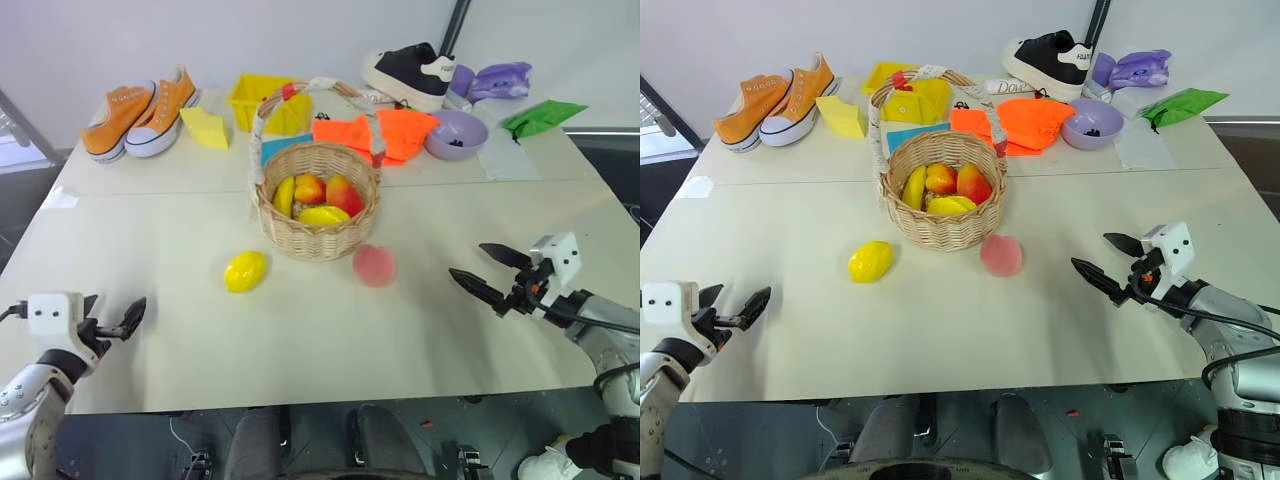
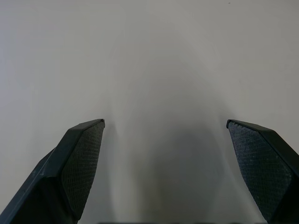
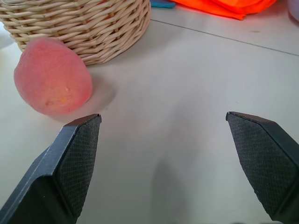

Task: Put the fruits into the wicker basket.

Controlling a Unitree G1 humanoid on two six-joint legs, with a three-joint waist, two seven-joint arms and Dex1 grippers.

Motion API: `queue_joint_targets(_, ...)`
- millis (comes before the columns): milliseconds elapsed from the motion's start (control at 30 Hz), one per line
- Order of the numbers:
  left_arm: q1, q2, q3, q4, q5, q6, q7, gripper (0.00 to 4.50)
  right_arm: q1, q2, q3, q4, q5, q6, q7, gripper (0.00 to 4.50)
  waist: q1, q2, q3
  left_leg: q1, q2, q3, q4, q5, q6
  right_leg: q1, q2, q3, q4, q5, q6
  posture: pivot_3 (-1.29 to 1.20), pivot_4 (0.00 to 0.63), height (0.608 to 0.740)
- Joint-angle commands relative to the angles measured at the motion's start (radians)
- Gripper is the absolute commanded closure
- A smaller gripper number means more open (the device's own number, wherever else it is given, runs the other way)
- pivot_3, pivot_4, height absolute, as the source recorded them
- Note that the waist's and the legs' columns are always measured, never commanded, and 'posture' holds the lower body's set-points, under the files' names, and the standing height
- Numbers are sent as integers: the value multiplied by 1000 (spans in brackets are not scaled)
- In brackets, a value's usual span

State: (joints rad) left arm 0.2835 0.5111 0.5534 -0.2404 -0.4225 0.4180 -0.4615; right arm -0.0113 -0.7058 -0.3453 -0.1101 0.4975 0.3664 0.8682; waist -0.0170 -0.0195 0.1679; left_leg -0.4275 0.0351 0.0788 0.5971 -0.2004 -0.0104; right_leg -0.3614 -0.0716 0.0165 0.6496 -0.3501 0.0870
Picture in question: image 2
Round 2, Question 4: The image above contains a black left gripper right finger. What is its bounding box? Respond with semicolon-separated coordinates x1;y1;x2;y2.
226;119;299;224

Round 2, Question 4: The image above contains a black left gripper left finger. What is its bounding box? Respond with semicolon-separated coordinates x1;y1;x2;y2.
0;119;105;224

